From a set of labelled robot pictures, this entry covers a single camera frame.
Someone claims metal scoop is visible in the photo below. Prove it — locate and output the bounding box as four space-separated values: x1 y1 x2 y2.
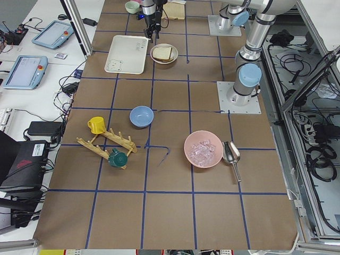
223 141 242 182

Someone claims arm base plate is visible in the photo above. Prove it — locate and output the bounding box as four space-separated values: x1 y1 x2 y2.
217 81 261 114
208 15 242 37

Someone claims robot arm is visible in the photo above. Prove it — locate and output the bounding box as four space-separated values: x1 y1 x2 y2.
141 1 250 42
220 1 296 106

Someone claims bread slice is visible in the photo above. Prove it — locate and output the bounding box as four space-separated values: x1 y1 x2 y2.
152 47 172 61
160 48 177 63

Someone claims black computer box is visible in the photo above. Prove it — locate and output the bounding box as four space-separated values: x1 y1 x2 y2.
0 130 54 210

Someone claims cream round plate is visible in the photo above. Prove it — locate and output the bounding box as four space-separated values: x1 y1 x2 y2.
150 44 178 64

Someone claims wooden cutting board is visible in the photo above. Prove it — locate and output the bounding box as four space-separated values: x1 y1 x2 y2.
162 1 186 20

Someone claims black power adapter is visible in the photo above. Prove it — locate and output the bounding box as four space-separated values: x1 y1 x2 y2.
27 121 62 137

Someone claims green bowl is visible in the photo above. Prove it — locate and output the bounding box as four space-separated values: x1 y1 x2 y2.
125 1 140 14

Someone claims bread slice on plate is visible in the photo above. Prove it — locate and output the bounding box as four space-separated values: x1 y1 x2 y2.
160 48 177 63

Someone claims yellow cup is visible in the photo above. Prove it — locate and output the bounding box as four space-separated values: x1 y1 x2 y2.
87 116 106 134

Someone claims pink bowl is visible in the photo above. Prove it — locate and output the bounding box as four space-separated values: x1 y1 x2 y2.
184 130 223 168

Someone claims upper teach pendant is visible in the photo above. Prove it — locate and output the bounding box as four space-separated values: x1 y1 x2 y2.
32 20 74 49

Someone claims blue bowl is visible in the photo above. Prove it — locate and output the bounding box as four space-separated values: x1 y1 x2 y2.
130 106 154 128

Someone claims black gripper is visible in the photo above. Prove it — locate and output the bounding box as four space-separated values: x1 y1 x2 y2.
141 2 163 43

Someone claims lower teach pendant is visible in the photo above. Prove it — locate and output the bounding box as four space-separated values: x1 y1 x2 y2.
3 55 48 90

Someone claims dark green cup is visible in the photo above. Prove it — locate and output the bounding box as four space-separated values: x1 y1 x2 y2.
108 148 128 167

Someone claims ice cubes pile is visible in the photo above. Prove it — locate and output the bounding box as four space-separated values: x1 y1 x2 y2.
189 140 216 166

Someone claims cream bear tray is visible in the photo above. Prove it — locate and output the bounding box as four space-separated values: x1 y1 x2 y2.
104 35 149 75

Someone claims wooden cup rack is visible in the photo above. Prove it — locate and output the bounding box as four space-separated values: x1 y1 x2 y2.
76 127 139 170

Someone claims teach pendant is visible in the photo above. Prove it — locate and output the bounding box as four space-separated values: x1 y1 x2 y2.
32 20 74 49
3 55 48 90

